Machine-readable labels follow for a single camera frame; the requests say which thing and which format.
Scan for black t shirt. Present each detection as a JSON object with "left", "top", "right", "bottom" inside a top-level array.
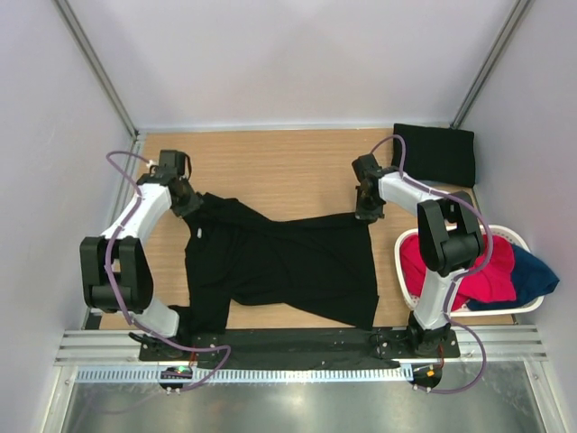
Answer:
[
  {"left": 393, "top": 124, "right": 476, "bottom": 189},
  {"left": 174, "top": 193, "right": 379, "bottom": 333}
]

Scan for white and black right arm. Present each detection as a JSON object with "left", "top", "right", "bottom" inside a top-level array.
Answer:
[{"left": 352, "top": 153, "right": 485, "bottom": 357}]

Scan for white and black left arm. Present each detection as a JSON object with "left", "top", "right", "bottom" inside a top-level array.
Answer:
[{"left": 79, "top": 150, "right": 202, "bottom": 361}]

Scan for folded black t shirt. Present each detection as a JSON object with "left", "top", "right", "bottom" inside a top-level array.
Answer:
[{"left": 393, "top": 124, "right": 476, "bottom": 189}]

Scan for white laundry basket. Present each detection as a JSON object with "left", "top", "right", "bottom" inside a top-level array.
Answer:
[{"left": 394, "top": 225, "right": 559, "bottom": 318}]

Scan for red t shirt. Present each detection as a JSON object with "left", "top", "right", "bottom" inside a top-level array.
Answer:
[{"left": 399, "top": 234, "right": 517, "bottom": 311}]

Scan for navy blue t shirt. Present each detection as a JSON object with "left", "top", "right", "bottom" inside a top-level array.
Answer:
[{"left": 467, "top": 244, "right": 560, "bottom": 311}]

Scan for left aluminium frame post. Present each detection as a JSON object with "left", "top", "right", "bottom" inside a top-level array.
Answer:
[{"left": 52, "top": 0, "right": 139, "bottom": 141}]

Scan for aluminium frame post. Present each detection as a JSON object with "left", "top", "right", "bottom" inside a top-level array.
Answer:
[
  {"left": 52, "top": 0, "right": 139, "bottom": 141},
  {"left": 449, "top": 0, "right": 534, "bottom": 129}
]

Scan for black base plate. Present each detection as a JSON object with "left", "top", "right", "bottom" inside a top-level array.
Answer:
[{"left": 137, "top": 327, "right": 462, "bottom": 362}]

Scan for white slotted cable duct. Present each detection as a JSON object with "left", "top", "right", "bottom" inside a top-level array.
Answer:
[{"left": 76, "top": 364, "right": 413, "bottom": 384}]

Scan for right aluminium frame post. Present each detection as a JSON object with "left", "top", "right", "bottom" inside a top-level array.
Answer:
[{"left": 449, "top": 0, "right": 534, "bottom": 129}]

